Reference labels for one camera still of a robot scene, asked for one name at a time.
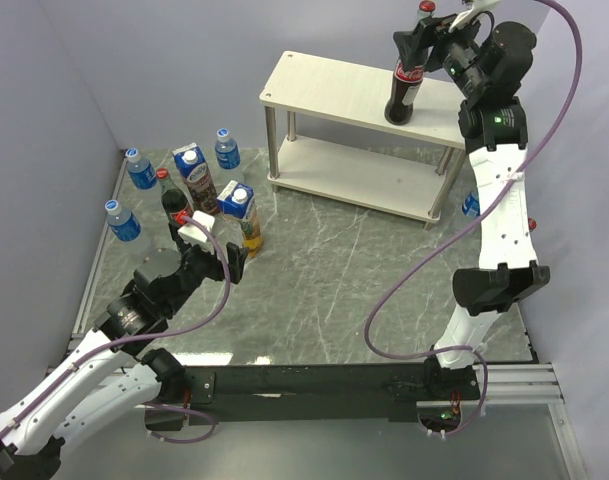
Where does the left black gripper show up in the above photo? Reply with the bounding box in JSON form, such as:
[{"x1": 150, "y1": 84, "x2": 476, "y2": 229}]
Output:
[{"x1": 164, "y1": 222, "x2": 248, "y2": 315}]

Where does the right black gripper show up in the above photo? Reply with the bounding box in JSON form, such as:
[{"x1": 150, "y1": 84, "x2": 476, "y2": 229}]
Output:
[{"x1": 391, "y1": 4, "x2": 486, "y2": 100}]

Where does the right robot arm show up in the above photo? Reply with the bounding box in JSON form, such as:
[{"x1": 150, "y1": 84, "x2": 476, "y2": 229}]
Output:
[{"x1": 393, "y1": 13, "x2": 551, "y2": 399}]

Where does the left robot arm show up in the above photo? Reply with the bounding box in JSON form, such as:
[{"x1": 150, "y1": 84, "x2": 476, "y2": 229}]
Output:
[{"x1": 0, "y1": 220, "x2": 249, "y2": 479}]

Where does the white two-tier wooden shelf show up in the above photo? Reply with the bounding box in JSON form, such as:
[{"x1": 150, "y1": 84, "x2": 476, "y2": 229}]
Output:
[{"x1": 259, "y1": 51, "x2": 465, "y2": 227}]

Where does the pineapple juice carton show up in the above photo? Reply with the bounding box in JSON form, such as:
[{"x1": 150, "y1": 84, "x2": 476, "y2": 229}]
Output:
[{"x1": 217, "y1": 180, "x2": 264, "y2": 258}]

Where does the grape juice carton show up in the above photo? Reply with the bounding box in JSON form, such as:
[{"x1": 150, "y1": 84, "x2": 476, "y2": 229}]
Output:
[{"x1": 172, "y1": 143, "x2": 220, "y2": 216}]

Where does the front left water bottle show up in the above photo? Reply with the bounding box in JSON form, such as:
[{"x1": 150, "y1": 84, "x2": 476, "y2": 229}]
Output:
[{"x1": 104, "y1": 199, "x2": 152, "y2": 257}]

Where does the water bottle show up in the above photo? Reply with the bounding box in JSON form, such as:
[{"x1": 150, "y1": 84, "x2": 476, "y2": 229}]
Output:
[
  {"x1": 461, "y1": 191, "x2": 481, "y2": 218},
  {"x1": 104, "y1": 199, "x2": 152, "y2": 257},
  {"x1": 215, "y1": 128, "x2": 244, "y2": 186},
  {"x1": 124, "y1": 148, "x2": 161, "y2": 206}
]

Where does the back centre water bottle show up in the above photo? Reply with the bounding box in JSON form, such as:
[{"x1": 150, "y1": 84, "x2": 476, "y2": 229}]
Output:
[{"x1": 215, "y1": 128, "x2": 244, "y2": 186}]

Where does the back left water bottle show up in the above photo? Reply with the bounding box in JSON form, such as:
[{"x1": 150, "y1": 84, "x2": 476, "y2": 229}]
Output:
[{"x1": 124, "y1": 148, "x2": 161, "y2": 206}]

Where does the black base crossbar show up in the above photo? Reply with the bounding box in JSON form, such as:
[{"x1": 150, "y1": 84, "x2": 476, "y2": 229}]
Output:
[{"x1": 185, "y1": 359, "x2": 478, "y2": 422}]

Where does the right water bottle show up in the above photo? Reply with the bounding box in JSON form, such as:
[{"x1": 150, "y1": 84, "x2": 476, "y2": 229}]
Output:
[{"x1": 461, "y1": 191, "x2": 481, "y2": 218}]

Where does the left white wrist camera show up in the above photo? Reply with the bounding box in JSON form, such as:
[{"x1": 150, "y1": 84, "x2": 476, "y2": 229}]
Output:
[{"x1": 175, "y1": 211, "x2": 215, "y2": 250}]

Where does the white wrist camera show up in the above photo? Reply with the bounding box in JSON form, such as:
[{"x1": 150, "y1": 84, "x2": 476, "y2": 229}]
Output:
[
  {"x1": 449, "y1": 0, "x2": 501, "y2": 33},
  {"x1": 175, "y1": 211, "x2": 215, "y2": 250}
]

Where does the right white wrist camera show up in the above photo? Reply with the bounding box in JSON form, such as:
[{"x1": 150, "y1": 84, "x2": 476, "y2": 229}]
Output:
[{"x1": 449, "y1": 0, "x2": 501, "y2": 33}]

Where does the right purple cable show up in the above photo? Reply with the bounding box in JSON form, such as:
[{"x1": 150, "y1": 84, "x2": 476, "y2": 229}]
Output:
[{"x1": 363, "y1": 0, "x2": 584, "y2": 436}]

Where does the aluminium frame rail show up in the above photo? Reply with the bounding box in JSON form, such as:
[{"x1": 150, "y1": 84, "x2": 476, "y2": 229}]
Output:
[{"x1": 58, "y1": 149, "x2": 570, "y2": 479}]

